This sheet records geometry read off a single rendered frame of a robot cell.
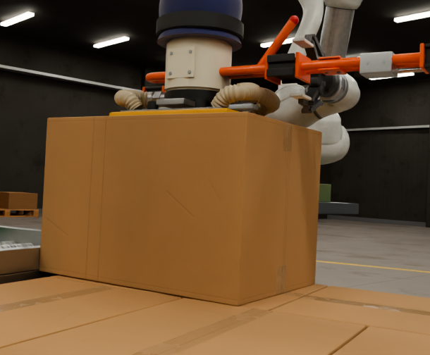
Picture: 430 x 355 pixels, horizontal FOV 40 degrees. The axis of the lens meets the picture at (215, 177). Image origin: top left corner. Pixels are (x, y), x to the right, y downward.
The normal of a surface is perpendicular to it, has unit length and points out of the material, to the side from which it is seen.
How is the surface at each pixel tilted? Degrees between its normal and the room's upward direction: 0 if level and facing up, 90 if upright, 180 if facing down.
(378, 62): 90
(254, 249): 90
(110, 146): 90
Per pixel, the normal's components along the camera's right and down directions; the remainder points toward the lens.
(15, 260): 0.88, 0.04
